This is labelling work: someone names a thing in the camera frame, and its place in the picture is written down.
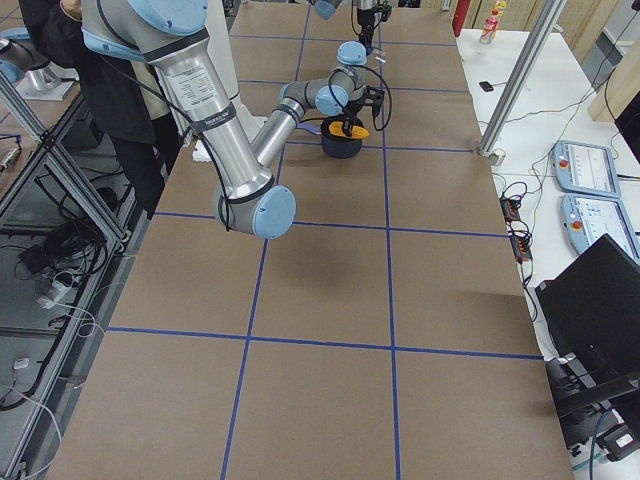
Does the orange yellow toy corn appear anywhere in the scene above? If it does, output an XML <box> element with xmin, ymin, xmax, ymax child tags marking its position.
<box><xmin>328</xmin><ymin>120</ymin><xmax>370</xmax><ymax>140</ymax></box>

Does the glass pot lid blue knob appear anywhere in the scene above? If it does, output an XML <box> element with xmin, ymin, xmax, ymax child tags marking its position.
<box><xmin>365</xmin><ymin>46</ymin><xmax>387</xmax><ymax>65</ymax></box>

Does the dark blue cooking pot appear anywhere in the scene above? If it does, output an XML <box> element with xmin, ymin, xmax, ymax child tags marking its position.
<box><xmin>297</xmin><ymin>117</ymin><xmax>363</xmax><ymax>159</ymax></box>

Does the red labelled plastic bottle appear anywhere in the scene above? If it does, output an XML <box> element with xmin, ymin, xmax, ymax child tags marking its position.
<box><xmin>479</xmin><ymin>1</ymin><xmax>507</xmax><ymax>46</ymax></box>

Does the small black square device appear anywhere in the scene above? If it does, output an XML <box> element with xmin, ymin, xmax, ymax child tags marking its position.
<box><xmin>479</xmin><ymin>81</ymin><xmax>494</xmax><ymax>92</ymax></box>

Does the black orange power strip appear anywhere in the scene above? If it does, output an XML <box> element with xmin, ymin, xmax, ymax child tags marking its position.
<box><xmin>499</xmin><ymin>195</ymin><xmax>533</xmax><ymax>264</ymax></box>

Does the person in black jacket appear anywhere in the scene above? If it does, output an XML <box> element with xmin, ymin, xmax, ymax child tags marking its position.
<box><xmin>19</xmin><ymin>0</ymin><xmax>182</xmax><ymax>218</ymax></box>

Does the upper blue teach pendant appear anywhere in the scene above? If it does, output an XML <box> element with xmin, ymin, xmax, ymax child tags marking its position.
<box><xmin>550</xmin><ymin>140</ymin><xmax>621</xmax><ymax>199</ymax></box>

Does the blue teach pendant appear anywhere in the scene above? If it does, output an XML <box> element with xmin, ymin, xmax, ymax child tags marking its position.
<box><xmin>550</xmin><ymin>140</ymin><xmax>621</xmax><ymax>199</ymax></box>
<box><xmin>560</xmin><ymin>193</ymin><xmax>639</xmax><ymax>262</ymax></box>

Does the lower blue teach pendant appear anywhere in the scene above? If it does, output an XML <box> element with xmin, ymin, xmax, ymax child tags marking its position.
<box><xmin>560</xmin><ymin>193</ymin><xmax>639</xmax><ymax>262</ymax></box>

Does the black monitor stand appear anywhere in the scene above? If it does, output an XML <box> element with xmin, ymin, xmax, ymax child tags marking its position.
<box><xmin>546</xmin><ymin>358</ymin><xmax>639</xmax><ymax>462</ymax></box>

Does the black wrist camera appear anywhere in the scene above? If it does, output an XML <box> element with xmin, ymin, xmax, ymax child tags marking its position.
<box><xmin>362</xmin><ymin>86</ymin><xmax>385</xmax><ymax>117</ymax></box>

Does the aluminium frame post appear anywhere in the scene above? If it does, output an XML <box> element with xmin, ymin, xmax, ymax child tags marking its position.
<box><xmin>477</xmin><ymin>0</ymin><xmax>567</xmax><ymax>166</ymax></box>

